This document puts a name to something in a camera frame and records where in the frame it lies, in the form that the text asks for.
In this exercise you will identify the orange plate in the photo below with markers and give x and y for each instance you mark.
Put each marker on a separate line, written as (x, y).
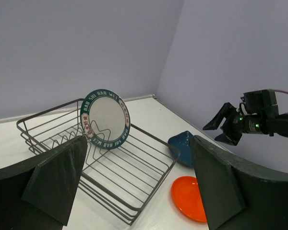
(186, 196)

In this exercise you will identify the green rimmed white plate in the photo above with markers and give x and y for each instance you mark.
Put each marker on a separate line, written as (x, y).
(105, 119)

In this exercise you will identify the dark blue shell plate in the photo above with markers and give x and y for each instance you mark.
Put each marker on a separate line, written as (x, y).
(181, 142)

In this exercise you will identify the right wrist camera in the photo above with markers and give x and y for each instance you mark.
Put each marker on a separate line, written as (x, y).
(261, 101)

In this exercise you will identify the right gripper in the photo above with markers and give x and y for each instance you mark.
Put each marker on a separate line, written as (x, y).
(235, 124)

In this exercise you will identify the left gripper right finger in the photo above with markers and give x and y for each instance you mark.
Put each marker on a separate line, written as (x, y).
(238, 194)

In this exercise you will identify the wire dish rack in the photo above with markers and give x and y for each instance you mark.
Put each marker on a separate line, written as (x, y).
(121, 181)

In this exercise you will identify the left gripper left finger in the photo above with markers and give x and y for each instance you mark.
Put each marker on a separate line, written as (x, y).
(38, 193)

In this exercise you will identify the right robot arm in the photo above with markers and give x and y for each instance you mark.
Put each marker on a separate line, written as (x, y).
(277, 125)

